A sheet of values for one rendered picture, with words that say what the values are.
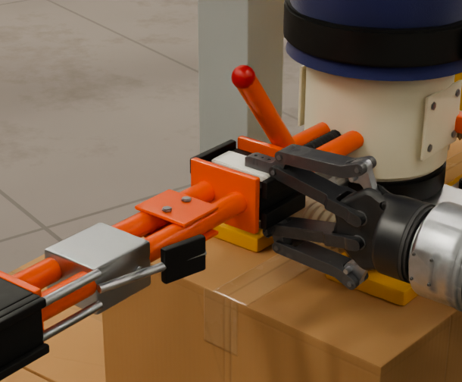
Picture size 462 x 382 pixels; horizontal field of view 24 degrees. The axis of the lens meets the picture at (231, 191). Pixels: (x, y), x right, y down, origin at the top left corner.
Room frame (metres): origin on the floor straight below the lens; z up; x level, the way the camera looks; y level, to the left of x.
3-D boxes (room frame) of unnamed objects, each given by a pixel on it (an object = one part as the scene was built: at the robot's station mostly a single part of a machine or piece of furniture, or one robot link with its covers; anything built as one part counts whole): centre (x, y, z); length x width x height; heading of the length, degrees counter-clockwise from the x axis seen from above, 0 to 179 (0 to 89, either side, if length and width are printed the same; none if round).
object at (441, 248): (0.87, -0.20, 1.07); 0.09 x 0.06 x 0.09; 143
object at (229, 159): (1.00, -0.02, 1.10); 0.07 x 0.03 x 0.01; 53
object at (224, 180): (1.01, -0.02, 1.08); 0.10 x 0.08 x 0.06; 52
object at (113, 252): (0.84, 0.12, 1.07); 0.07 x 0.07 x 0.04; 52
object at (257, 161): (0.99, -0.04, 1.12); 0.05 x 0.01 x 0.03; 53
